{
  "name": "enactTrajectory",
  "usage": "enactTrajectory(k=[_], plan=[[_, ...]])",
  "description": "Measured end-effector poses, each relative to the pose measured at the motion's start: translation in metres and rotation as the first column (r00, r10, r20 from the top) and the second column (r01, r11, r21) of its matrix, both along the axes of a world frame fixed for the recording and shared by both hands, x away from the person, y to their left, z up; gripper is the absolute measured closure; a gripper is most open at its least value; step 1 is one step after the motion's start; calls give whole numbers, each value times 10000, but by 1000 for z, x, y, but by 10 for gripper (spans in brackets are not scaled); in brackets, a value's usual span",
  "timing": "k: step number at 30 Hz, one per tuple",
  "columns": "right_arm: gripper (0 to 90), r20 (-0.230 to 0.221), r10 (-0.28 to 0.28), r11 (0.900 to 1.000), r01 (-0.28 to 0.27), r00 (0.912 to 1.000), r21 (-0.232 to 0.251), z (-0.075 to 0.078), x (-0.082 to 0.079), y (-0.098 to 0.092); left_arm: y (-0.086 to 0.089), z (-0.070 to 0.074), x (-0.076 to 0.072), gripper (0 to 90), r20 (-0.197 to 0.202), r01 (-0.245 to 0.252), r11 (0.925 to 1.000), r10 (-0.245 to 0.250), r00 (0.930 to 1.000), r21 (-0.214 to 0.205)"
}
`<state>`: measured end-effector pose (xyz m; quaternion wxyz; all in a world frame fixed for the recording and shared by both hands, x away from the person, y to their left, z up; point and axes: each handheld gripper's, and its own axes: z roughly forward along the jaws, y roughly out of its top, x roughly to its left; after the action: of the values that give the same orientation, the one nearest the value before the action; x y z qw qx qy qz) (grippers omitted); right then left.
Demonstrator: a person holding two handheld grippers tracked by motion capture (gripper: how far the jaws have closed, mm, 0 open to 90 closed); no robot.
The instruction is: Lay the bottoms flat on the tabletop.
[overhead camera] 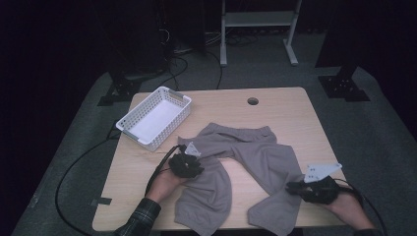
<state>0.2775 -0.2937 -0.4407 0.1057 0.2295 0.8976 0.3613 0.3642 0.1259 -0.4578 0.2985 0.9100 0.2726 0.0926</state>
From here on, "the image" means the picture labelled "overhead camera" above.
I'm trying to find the curved black cable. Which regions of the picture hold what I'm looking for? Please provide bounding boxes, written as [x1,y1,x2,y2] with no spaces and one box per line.
[206,49,224,90]

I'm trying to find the bundle of black cables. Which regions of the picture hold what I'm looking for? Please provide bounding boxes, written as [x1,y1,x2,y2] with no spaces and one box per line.
[156,28,190,90]

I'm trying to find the white plastic basket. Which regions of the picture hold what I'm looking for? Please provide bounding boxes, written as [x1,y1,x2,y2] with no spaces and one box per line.
[115,86,193,152]

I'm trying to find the grey pants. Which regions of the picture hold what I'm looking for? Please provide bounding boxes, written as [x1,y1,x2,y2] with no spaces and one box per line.
[174,122,305,236]

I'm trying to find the person's right hand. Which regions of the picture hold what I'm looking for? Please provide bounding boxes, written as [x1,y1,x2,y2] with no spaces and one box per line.
[324,192,376,231]

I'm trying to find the white metal stand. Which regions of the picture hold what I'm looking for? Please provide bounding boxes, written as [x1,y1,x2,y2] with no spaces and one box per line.
[219,0,303,68]

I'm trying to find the person's left hand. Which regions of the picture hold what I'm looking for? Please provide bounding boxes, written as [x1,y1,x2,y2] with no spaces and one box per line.
[145,168,189,205]

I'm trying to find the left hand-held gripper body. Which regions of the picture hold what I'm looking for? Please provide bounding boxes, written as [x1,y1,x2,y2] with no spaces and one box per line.
[168,141,206,179]

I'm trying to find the grey tape strip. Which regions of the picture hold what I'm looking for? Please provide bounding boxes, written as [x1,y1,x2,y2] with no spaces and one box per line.
[89,197,113,207]

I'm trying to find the thin black floor cable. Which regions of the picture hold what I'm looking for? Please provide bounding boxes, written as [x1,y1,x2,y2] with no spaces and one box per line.
[362,196,389,236]

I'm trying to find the hand-held gripper cable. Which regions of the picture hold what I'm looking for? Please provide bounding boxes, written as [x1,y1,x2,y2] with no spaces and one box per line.
[333,178,366,208]
[145,144,183,197]

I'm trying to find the black stand base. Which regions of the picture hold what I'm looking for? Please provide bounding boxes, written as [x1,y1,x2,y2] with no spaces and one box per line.
[96,73,143,107]
[317,63,372,103]

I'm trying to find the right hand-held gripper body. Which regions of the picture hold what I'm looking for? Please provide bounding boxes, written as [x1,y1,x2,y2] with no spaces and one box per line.
[298,162,343,206]

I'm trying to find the right hand-held gripper cable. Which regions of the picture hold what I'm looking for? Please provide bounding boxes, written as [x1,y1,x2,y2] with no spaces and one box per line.
[333,178,366,208]

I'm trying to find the long black floor cable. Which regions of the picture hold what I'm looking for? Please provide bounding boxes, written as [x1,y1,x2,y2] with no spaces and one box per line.
[54,120,123,236]

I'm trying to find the left hand-held gripper cable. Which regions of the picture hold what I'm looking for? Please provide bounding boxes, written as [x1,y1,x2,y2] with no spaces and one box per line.
[145,144,183,197]

